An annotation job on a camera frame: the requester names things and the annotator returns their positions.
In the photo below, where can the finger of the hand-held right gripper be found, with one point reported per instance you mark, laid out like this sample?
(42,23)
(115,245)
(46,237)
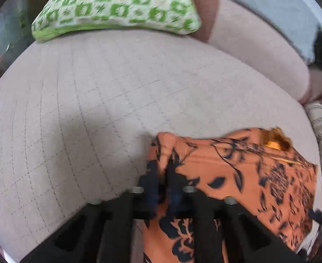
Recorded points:
(321,219)

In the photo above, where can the stained glass wooden door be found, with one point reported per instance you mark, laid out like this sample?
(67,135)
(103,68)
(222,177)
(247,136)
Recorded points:
(4,24)

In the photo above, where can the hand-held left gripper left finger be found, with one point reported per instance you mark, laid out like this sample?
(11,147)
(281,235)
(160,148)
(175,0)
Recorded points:
(150,189)

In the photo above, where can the green checked pillow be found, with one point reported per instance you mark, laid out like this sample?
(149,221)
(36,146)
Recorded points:
(117,5)

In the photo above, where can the grey pillow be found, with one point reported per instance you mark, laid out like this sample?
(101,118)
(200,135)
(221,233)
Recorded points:
(281,5)

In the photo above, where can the pink sofa armrest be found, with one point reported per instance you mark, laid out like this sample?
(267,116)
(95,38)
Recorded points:
(321,80)

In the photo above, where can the orange floral blouse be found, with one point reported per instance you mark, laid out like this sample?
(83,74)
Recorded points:
(232,169)

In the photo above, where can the pink bolster cushion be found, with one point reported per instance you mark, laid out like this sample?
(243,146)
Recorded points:
(254,43)

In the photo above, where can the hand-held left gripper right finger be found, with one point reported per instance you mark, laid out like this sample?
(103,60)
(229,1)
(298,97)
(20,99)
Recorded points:
(174,189)

